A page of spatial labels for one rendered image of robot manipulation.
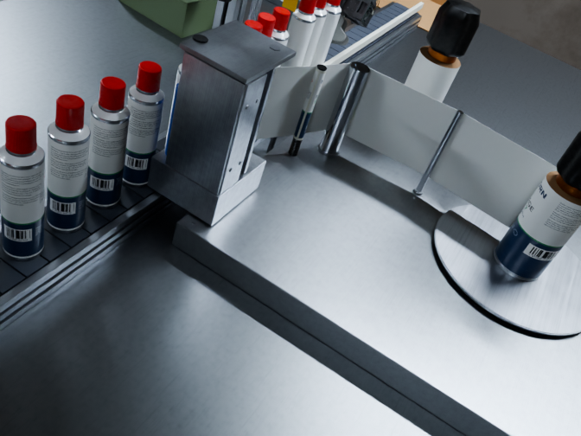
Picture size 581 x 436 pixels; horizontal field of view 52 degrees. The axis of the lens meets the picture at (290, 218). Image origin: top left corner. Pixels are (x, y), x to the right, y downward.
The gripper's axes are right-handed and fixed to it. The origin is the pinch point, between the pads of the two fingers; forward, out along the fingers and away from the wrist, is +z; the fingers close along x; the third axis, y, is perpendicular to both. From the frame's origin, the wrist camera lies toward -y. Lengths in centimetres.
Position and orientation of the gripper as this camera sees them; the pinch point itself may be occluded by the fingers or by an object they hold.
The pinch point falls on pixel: (319, 44)
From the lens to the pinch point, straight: 148.4
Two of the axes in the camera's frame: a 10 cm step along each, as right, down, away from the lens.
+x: 2.9, -0.4, 9.6
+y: 8.3, 5.1, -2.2
